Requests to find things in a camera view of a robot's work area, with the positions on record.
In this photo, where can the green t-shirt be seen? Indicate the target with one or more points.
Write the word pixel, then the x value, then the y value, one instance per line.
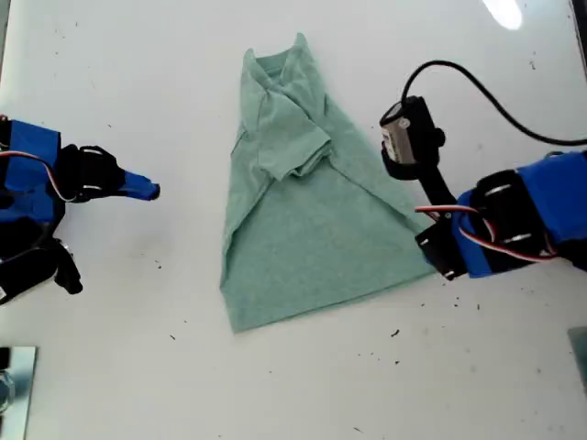
pixel 312 238

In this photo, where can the black clamp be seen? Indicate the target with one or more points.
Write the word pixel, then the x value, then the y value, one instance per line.
pixel 3 357

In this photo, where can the shiny steel plate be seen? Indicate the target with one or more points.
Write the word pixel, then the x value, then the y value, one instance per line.
pixel 23 394

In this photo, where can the black camera stalk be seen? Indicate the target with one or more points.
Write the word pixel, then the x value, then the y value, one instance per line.
pixel 438 192

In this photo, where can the black camera box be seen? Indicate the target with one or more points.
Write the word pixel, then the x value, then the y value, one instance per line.
pixel 27 275
pixel 408 133

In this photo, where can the steel post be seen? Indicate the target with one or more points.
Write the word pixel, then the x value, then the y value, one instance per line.
pixel 5 389

